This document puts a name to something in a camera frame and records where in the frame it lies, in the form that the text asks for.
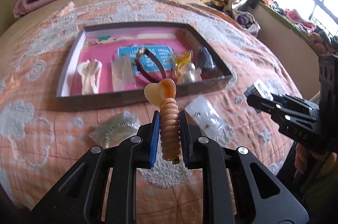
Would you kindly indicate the small bag of metal charms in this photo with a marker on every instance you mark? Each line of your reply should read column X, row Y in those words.
column 257, row 94

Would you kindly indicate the pearl hair clip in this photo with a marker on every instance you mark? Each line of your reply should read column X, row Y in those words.
column 188, row 73

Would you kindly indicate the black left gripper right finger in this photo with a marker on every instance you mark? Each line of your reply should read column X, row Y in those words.
column 185, row 137

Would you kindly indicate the fabric basket of clothes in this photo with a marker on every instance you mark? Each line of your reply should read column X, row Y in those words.
column 246, row 20

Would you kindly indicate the white pink hair claw clip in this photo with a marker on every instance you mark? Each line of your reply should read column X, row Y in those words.
column 90, row 73

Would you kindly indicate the clear bag white card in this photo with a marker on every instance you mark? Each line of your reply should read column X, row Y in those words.
column 122, row 73

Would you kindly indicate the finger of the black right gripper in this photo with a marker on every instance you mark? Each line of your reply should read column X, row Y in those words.
column 268, row 105

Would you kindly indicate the person's right hand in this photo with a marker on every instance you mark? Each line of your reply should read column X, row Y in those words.
column 303, row 154

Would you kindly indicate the earring studs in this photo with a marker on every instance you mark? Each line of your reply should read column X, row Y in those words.
column 205, row 116

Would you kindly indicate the shallow cardboard box tray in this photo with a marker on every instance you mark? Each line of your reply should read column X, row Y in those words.
column 78, row 102

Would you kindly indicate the dark beaded item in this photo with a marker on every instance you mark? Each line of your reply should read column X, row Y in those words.
column 205, row 62

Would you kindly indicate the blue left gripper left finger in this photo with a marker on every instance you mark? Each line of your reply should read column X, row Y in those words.
column 155, row 131

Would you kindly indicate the clothes on window sill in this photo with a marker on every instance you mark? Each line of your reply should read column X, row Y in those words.
column 311, row 33

